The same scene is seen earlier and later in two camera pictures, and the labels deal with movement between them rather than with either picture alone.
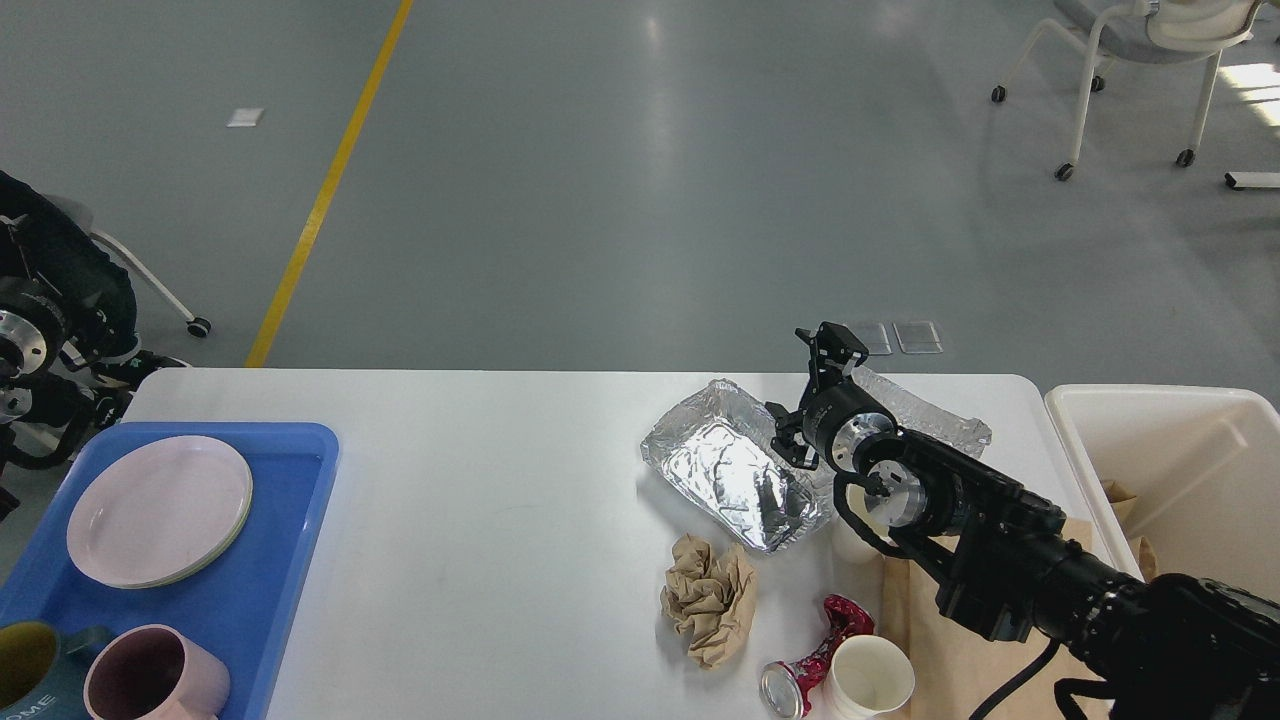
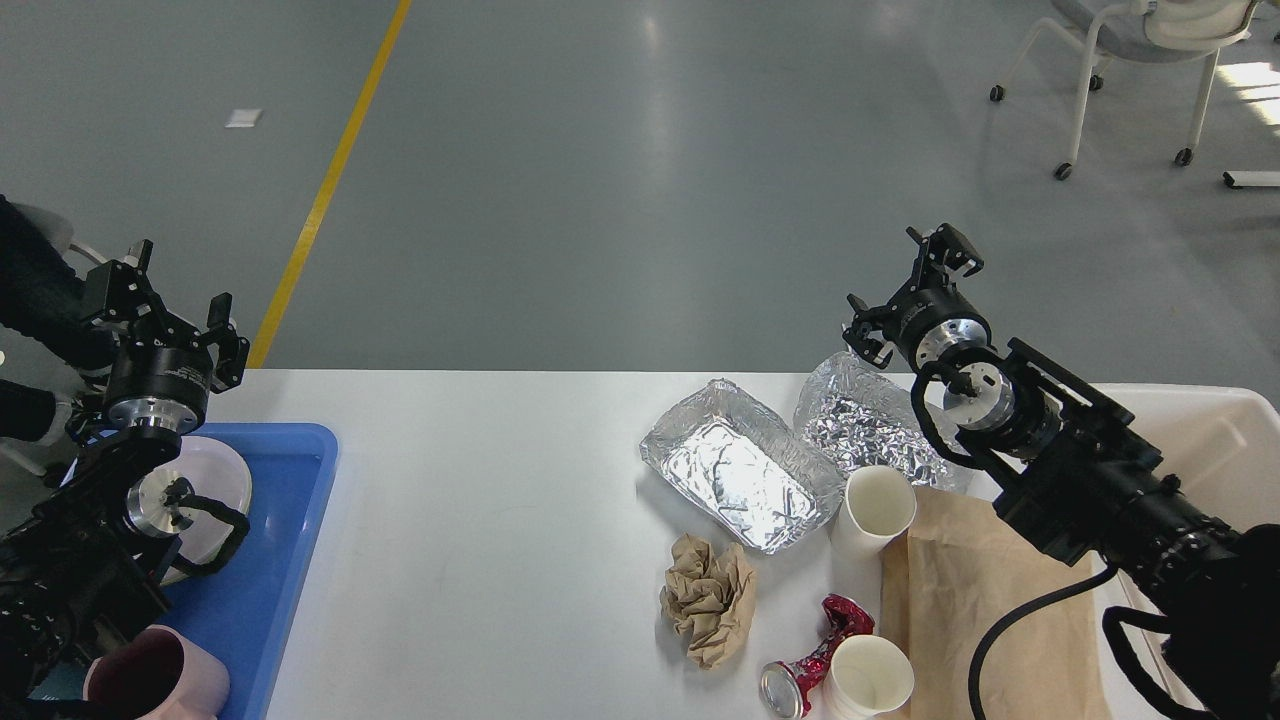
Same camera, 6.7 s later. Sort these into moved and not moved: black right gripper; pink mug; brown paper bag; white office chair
Moved: black right gripper
Not moved: pink mug; brown paper bag; white office chair
